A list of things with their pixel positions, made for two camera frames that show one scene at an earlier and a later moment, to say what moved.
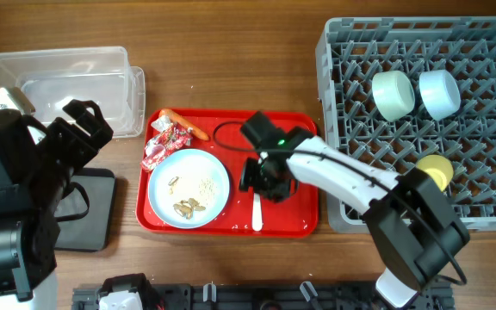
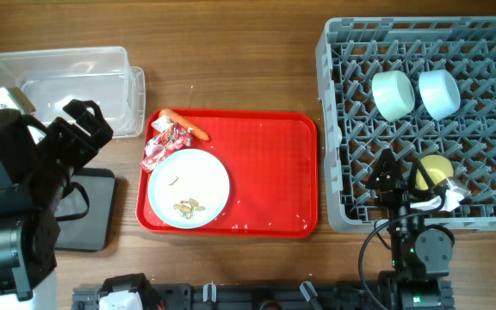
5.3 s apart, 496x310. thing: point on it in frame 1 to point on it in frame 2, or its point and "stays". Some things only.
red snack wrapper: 165,139 stays
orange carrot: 175,118 stays
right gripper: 265,185 to 393,194
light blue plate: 189,189 stays
